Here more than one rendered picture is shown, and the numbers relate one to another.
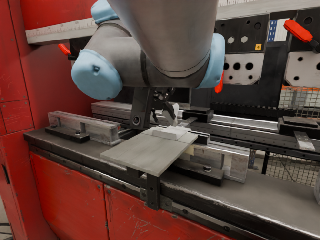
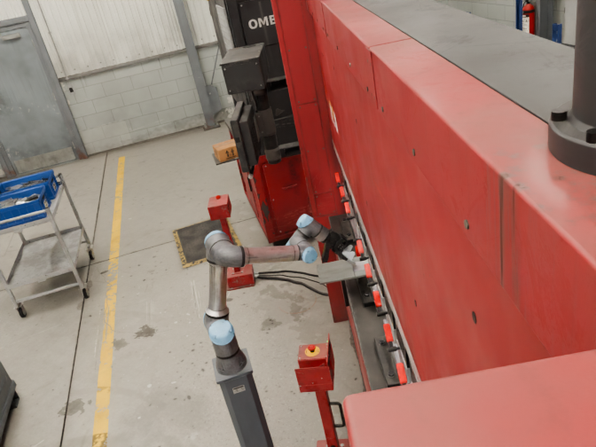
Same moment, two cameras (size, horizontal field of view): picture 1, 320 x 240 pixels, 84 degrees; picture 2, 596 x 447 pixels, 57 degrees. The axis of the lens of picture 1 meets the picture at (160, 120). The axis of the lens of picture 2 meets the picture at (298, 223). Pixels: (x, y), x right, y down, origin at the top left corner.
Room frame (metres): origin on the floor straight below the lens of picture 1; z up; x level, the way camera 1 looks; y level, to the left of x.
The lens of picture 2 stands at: (-0.78, -2.01, 2.54)
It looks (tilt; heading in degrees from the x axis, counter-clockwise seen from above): 27 degrees down; 62
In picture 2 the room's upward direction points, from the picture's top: 12 degrees counter-clockwise
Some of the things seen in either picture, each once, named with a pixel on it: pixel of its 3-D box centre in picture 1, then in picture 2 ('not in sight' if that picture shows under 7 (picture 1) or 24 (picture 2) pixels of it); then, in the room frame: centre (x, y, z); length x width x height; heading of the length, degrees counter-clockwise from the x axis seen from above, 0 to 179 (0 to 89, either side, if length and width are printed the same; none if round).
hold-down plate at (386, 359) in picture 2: not in sight; (387, 361); (0.27, -0.55, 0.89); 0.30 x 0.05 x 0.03; 60
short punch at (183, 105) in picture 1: (176, 95); not in sight; (0.62, -0.06, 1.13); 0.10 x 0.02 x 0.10; 60
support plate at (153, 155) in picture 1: (155, 145); (342, 270); (0.50, 0.02, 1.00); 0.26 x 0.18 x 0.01; 150
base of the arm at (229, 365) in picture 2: not in sight; (229, 356); (-0.20, 0.07, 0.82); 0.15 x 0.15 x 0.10
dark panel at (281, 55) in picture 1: (176, 83); not in sight; (1.18, -0.11, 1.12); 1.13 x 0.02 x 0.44; 60
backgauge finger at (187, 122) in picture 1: (192, 116); not in sight; (0.76, -0.15, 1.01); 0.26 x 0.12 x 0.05; 150
